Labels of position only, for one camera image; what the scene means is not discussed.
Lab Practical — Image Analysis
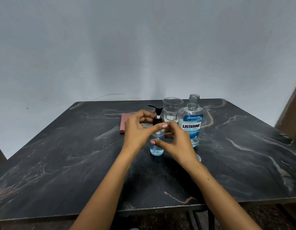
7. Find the brown wooden door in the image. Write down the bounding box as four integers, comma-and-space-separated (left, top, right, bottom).
274, 76, 296, 143

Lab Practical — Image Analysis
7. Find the person's left forearm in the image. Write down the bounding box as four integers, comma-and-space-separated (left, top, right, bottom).
70, 147, 138, 230

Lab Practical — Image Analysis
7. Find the pink folded cloth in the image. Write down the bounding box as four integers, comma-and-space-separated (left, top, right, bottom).
119, 113, 135, 134

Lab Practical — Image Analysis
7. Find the small clear bottle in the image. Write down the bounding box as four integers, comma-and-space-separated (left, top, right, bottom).
150, 129, 166, 157

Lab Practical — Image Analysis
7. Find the black metal table frame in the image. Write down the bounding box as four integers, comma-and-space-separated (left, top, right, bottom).
187, 208, 215, 230

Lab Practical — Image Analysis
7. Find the clear drinking glass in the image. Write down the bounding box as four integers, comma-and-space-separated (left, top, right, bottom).
162, 97, 184, 124

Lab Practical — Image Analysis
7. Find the person's right forearm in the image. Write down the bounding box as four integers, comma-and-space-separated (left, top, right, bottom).
185, 161, 262, 230

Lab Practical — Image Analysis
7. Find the black pump dispenser head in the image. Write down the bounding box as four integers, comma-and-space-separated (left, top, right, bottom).
148, 104, 164, 132

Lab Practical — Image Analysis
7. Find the thin grey wire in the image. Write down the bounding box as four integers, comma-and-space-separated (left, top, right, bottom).
91, 93, 125, 101

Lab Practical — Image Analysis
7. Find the person's right hand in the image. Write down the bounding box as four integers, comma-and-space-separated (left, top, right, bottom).
150, 121, 201, 169

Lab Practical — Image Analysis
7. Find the large bottle with blue label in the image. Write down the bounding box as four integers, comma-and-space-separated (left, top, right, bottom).
177, 94, 206, 148

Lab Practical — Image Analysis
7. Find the person's left hand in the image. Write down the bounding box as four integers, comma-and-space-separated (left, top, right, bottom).
121, 109, 168, 154

